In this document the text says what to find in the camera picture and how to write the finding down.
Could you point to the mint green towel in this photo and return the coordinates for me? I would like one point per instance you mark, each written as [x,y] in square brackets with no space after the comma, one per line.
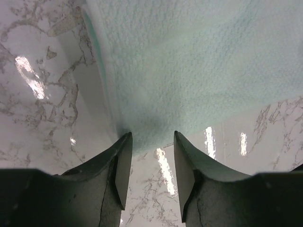
[183,65]

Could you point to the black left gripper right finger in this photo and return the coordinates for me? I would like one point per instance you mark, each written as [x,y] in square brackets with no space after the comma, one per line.
[191,166]

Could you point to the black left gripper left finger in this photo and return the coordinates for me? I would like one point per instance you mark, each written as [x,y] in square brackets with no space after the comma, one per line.
[100,183]

